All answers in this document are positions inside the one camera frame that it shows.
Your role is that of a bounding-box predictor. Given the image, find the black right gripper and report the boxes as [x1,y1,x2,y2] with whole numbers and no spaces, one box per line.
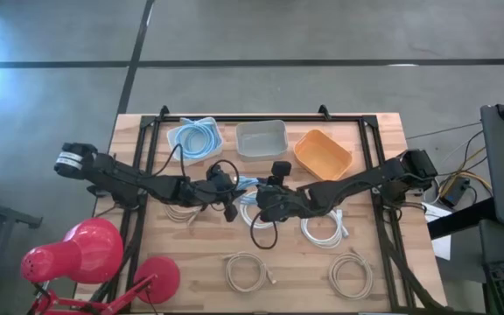
[254,185,312,223]

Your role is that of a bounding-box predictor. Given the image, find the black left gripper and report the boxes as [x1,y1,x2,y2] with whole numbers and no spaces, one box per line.
[180,177,247,223]

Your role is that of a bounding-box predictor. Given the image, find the light blue USB cable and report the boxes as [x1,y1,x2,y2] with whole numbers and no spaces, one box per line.
[173,120,217,159]
[234,174,263,207]

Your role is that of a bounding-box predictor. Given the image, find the beige usb cable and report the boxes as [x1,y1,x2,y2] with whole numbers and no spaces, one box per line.
[163,203,203,227]
[223,251,277,293]
[327,248,375,301]

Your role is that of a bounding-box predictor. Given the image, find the grey plastic bin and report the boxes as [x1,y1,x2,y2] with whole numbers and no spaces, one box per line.
[235,119,290,162]

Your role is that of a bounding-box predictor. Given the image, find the orange plastic bin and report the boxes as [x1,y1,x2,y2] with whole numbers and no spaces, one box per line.
[293,129,354,182]

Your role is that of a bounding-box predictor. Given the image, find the white plastic bin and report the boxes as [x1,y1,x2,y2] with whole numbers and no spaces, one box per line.
[166,116,225,167]

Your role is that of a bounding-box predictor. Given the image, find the red desk lamp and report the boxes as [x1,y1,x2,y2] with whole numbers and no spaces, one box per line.
[19,217,182,315]

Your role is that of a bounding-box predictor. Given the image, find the white paper sheet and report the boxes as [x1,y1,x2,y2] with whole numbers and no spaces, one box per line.
[422,203,453,262]

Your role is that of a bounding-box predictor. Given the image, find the black power box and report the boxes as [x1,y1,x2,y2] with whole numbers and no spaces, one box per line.
[437,176,472,209]

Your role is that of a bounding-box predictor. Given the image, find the coiled white USB cable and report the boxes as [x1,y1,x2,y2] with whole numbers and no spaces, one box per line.
[239,190,279,230]
[299,208,350,249]

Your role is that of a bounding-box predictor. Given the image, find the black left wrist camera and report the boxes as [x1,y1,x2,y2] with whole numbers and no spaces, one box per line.
[206,164,236,189]

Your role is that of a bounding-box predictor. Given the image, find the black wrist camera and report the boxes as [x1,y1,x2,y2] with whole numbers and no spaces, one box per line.
[206,164,236,189]
[270,160,293,187]

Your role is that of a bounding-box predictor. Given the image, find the black hanging arm cable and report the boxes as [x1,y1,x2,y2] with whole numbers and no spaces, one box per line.
[248,209,279,251]

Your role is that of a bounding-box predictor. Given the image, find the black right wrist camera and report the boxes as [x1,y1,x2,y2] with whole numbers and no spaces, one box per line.
[270,160,293,187]

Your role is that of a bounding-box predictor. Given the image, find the black metal table frame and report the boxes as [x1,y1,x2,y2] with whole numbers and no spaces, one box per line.
[120,104,454,315]

